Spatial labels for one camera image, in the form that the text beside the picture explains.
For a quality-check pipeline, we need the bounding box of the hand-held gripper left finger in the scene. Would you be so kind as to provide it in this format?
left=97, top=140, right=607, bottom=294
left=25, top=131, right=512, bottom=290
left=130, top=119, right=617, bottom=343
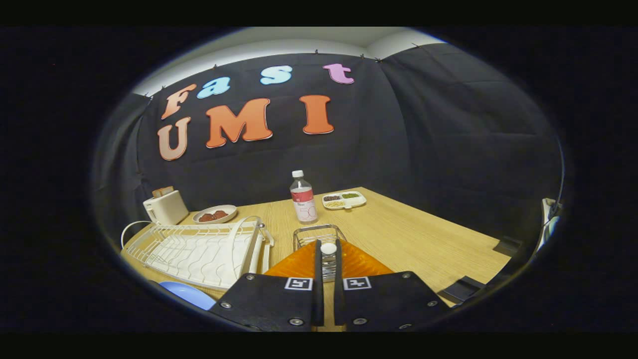
left=208, top=239, right=324, bottom=332

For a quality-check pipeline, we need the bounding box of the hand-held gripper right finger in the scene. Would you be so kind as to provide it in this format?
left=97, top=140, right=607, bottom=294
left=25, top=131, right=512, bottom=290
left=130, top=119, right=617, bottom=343
left=333, top=239, right=451, bottom=332

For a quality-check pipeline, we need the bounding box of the metal wire basket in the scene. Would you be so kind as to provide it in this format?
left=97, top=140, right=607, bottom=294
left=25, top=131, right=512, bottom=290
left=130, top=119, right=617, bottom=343
left=293, top=224, right=348, bottom=283

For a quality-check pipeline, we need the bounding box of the blue plate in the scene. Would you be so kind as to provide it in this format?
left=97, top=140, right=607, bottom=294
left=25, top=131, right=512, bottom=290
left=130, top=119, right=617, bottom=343
left=159, top=281, right=217, bottom=311

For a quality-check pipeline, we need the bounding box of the white wire dish rack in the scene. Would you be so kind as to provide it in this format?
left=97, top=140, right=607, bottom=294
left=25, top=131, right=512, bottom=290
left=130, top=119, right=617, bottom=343
left=121, top=215, right=275, bottom=291

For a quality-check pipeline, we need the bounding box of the white round meat dish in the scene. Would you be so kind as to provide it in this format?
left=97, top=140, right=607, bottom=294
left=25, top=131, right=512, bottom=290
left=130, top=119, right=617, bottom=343
left=192, top=204, right=238, bottom=224

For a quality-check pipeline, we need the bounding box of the white divided snack tray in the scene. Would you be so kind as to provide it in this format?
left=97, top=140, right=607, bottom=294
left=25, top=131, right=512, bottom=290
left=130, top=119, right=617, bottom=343
left=321, top=191, right=367, bottom=210

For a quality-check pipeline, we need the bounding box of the clear bottle with red label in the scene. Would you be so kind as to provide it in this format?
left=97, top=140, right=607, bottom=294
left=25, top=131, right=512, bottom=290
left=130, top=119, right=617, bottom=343
left=290, top=170, right=319, bottom=224

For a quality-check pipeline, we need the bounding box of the black table clamp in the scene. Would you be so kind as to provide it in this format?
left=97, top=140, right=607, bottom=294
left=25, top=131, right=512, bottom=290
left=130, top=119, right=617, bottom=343
left=438, top=275, right=486, bottom=305

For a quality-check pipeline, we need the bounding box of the white toaster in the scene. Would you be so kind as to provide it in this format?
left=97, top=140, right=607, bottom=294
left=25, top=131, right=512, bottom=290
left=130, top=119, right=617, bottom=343
left=143, top=190, right=190, bottom=225

